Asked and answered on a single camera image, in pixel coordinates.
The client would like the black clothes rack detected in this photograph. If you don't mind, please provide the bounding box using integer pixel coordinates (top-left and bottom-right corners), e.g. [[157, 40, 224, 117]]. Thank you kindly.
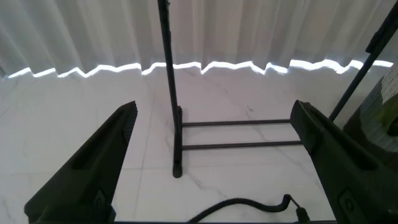
[[157, 0, 398, 179]]

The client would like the green garment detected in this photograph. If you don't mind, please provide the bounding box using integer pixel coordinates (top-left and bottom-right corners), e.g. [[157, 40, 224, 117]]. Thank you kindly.
[[374, 92, 398, 138]]

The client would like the white laundry basket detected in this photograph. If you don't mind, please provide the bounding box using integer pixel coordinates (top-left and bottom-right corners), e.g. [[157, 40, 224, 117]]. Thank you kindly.
[[343, 63, 398, 174]]

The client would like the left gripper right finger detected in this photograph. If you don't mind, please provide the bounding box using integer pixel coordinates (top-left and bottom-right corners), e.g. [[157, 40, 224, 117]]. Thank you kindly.
[[290, 100, 398, 223]]

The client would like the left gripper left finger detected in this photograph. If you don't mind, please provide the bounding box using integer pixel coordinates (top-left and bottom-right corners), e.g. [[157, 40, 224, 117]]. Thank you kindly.
[[24, 100, 139, 223]]

